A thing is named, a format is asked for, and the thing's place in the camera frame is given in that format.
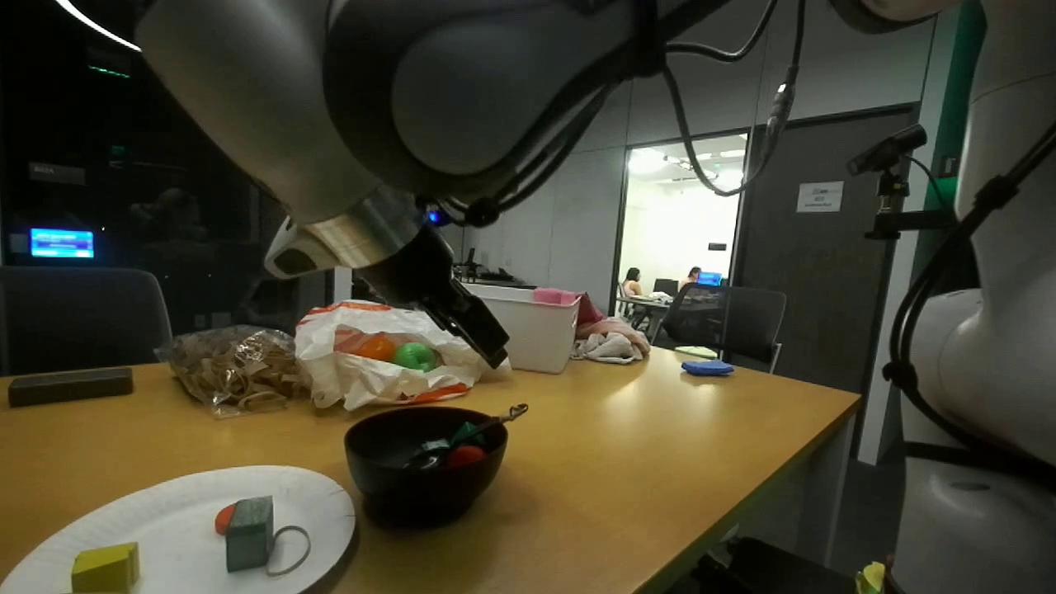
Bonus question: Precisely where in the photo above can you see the clear bag of rubber bands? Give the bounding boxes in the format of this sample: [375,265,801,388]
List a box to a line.
[157,325,306,413]

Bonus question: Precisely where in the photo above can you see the black cables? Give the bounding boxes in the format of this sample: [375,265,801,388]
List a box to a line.
[457,0,1056,490]

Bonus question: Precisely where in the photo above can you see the yellow block on plate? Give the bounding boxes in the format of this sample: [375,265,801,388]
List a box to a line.
[68,542,137,594]

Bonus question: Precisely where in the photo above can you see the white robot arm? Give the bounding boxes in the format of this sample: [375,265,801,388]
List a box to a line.
[134,0,1056,594]

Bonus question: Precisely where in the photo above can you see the pink cloth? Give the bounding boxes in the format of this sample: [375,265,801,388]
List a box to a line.
[531,288,651,365]

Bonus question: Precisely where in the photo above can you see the black bowl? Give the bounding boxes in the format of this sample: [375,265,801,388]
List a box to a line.
[342,406,509,528]

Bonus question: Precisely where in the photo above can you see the white paper plate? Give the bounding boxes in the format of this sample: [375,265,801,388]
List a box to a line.
[0,465,357,594]

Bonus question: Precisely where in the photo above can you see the white orange plastic bag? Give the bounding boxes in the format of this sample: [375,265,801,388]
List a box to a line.
[294,300,489,413]

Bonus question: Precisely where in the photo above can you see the blue lit wall display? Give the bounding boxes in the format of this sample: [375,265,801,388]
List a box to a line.
[31,228,94,261]

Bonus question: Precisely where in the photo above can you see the orange ball in bag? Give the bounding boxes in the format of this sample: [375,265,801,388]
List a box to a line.
[354,332,400,362]

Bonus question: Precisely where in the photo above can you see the grey office chair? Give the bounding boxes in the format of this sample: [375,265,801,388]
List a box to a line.
[0,267,170,372]
[657,282,793,375]

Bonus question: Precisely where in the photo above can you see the blue object on table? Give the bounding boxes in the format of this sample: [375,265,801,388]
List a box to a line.
[684,359,731,375]

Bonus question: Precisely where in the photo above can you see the black spoon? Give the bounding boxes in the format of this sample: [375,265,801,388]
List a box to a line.
[461,404,528,437]

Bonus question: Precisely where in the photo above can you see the black flat box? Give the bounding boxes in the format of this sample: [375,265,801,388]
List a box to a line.
[5,365,131,409]

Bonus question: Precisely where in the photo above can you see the rubber band on plate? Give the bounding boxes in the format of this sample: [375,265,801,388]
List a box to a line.
[264,525,314,578]

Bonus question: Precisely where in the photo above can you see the teal block on plate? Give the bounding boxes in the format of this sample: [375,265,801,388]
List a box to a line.
[223,498,273,570]

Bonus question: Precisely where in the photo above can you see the red ball in bowl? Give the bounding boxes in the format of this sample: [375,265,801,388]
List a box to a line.
[446,445,485,469]

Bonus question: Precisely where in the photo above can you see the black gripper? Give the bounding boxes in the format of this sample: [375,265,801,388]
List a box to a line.
[364,228,509,365]

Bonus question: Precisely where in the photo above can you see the white plastic bin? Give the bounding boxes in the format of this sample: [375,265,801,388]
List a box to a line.
[473,283,582,372]

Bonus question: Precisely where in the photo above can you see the orange disc on plate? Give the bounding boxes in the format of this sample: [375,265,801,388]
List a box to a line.
[214,502,237,534]

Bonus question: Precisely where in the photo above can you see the green ball in bag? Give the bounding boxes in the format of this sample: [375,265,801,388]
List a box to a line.
[396,342,439,371]

